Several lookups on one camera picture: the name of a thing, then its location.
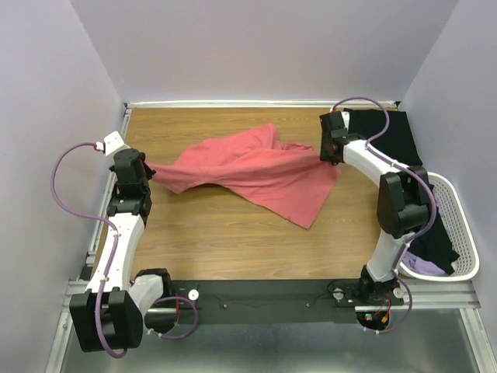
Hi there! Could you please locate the pink t-shirt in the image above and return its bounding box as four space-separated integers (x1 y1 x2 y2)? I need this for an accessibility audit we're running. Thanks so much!
151 124 340 229

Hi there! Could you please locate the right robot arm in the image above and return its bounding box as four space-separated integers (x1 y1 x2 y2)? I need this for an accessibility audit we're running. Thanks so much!
319 111 436 305

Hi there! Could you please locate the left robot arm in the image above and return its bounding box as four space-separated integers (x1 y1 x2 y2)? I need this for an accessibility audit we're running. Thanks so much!
69 145 173 358

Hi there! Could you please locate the folded black t-shirt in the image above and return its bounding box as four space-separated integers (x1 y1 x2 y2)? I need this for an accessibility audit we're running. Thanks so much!
345 109 422 166

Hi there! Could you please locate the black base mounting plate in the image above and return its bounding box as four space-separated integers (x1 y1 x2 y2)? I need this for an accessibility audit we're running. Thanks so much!
144 279 405 333

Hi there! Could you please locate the black t-shirt in basket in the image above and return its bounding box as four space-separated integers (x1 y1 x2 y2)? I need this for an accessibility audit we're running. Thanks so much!
409 205 461 275

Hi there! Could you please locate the lavender t-shirt in basket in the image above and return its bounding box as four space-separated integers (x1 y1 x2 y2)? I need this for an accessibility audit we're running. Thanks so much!
399 193 451 277

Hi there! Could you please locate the white plastic laundry basket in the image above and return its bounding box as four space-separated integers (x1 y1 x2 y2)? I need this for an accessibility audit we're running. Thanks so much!
399 172 480 282

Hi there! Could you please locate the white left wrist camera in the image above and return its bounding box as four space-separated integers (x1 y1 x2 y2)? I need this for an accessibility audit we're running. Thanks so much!
103 131 130 159

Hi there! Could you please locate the white table edge rail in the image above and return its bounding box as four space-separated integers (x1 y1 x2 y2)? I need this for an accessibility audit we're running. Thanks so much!
126 100 401 110

